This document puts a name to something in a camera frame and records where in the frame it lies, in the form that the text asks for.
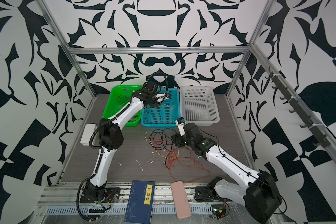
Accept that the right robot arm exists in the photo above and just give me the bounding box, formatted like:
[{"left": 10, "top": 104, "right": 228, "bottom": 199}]
[{"left": 172, "top": 118, "right": 286, "bottom": 224}]

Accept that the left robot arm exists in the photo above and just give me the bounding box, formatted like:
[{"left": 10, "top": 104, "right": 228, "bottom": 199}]
[{"left": 77, "top": 72, "right": 170, "bottom": 201}]

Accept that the teal plastic basket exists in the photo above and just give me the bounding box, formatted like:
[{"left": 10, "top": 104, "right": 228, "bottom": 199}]
[{"left": 141, "top": 88, "right": 181, "bottom": 129}]

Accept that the green plastic basket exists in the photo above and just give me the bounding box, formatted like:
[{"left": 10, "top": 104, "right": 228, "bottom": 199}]
[{"left": 99, "top": 85, "right": 143, "bottom": 127}]

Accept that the white plastic basket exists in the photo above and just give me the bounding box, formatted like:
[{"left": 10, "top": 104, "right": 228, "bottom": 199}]
[{"left": 179, "top": 86, "right": 220, "bottom": 126}]

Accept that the pink case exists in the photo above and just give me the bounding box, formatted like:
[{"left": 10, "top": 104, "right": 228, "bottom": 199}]
[{"left": 171, "top": 181, "right": 191, "bottom": 219}]

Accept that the white box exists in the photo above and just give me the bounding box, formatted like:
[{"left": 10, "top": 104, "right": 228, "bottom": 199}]
[{"left": 80, "top": 124, "right": 97, "bottom": 147}]

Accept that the blue book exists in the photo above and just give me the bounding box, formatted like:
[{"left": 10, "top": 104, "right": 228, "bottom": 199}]
[{"left": 124, "top": 180, "right": 155, "bottom": 224}]

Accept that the small circuit board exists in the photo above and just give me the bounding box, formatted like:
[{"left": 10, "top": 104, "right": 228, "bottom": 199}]
[{"left": 212, "top": 203, "right": 230, "bottom": 220}]

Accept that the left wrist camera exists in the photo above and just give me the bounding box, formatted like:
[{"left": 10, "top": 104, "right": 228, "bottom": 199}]
[{"left": 156, "top": 92, "right": 171, "bottom": 104}]

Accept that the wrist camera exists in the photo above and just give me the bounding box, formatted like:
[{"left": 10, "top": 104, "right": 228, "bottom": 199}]
[
  {"left": 175, "top": 117, "right": 185, "bottom": 137},
  {"left": 156, "top": 92, "right": 171, "bottom": 104}
]

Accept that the tangled cable pile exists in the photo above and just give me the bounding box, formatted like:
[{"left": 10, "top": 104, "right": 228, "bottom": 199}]
[{"left": 144, "top": 128, "right": 211, "bottom": 183}]

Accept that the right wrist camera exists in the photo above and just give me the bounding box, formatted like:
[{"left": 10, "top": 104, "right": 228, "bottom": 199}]
[{"left": 175, "top": 117, "right": 185, "bottom": 137}]

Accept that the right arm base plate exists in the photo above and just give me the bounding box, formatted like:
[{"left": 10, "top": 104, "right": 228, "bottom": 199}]
[{"left": 194, "top": 186, "right": 231, "bottom": 202}]

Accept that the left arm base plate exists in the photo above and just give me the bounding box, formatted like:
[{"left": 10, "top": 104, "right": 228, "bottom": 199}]
[{"left": 79, "top": 187, "right": 120, "bottom": 203}]

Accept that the wall hook rail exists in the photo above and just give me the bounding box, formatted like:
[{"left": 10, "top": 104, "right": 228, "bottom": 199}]
[{"left": 266, "top": 68, "right": 331, "bottom": 148}]

